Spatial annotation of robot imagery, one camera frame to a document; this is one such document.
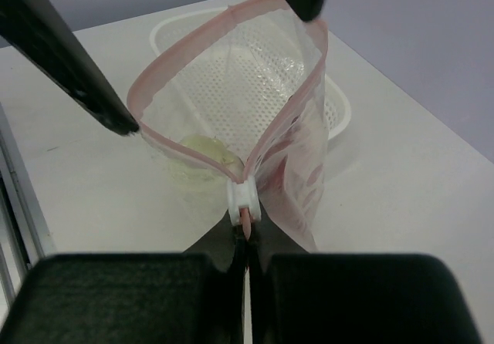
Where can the green toy leek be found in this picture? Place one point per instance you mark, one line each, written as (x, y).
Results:
(201, 171)

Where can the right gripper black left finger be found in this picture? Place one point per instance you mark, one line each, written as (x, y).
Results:
(194, 296)

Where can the clear zip top bag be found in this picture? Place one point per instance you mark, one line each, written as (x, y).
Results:
(283, 175)

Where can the left aluminium frame post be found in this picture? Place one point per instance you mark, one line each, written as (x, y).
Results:
(25, 236)

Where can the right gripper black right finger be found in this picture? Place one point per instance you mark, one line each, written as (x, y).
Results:
(302, 297)

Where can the white plastic basket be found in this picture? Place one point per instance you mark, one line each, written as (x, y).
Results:
(237, 86)

